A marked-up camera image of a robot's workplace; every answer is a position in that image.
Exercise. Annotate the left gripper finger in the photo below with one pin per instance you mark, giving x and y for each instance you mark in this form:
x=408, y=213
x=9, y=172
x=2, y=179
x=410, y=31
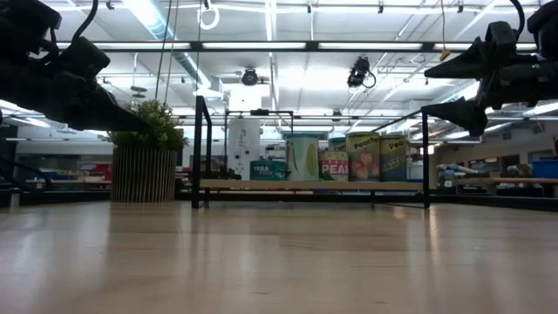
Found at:
x=106, y=107
x=104, y=124

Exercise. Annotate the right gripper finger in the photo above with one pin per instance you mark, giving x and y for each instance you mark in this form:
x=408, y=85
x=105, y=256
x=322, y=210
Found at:
x=466, y=113
x=471, y=63

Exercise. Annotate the pears labelled can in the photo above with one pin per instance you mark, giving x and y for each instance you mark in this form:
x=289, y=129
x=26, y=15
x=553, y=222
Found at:
x=393, y=159

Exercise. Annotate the peaches labelled can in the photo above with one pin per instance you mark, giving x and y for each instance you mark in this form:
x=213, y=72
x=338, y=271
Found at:
x=362, y=159

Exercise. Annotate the green dotted peas can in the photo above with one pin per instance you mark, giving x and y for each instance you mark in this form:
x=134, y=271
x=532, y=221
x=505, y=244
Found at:
x=333, y=168

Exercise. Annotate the corn cartoon labelled can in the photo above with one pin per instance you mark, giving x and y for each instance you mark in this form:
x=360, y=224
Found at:
x=303, y=159

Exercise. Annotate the teal tuna fish can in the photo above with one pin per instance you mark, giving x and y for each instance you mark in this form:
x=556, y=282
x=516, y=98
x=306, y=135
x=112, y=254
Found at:
x=268, y=171

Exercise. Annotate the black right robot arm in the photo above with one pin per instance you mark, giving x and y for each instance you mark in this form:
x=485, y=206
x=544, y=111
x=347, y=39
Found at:
x=545, y=26

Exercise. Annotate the cluttered workbench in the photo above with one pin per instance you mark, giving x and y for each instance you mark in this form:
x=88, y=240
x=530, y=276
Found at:
x=93, y=168

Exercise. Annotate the green plant in ribbed pot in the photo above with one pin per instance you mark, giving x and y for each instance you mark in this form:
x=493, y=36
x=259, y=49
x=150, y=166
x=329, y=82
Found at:
x=144, y=174

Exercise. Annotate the blue plastic bin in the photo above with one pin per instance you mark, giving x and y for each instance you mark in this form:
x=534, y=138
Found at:
x=545, y=168

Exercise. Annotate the long wooden worktable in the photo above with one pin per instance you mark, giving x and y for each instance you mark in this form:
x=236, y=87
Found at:
x=523, y=180

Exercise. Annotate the white cylindrical tank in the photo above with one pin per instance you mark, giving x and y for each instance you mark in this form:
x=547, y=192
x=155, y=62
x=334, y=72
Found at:
x=242, y=144

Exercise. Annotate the LED light bar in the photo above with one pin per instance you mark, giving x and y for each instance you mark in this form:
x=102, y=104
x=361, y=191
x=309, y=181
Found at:
x=253, y=45

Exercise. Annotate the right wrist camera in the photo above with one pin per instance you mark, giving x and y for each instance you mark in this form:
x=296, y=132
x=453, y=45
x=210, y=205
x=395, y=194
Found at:
x=501, y=39

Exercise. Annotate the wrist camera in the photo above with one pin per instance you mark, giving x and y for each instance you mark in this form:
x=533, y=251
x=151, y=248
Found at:
x=83, y=59
x=501, y=39

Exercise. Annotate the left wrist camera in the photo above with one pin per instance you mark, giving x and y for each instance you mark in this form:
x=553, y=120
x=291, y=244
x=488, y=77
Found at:
x=83, y=59

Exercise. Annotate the black table rig frame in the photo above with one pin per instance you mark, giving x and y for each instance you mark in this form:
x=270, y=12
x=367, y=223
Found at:
x=479, y=202

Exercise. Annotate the silver ceiling air duct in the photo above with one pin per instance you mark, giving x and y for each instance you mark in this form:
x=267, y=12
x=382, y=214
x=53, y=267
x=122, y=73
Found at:
x=192, y=65

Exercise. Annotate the black ceiling-mounted camera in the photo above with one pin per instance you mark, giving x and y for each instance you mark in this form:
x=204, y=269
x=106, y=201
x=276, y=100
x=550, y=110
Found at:
x=359, y=72
x=249, y=77

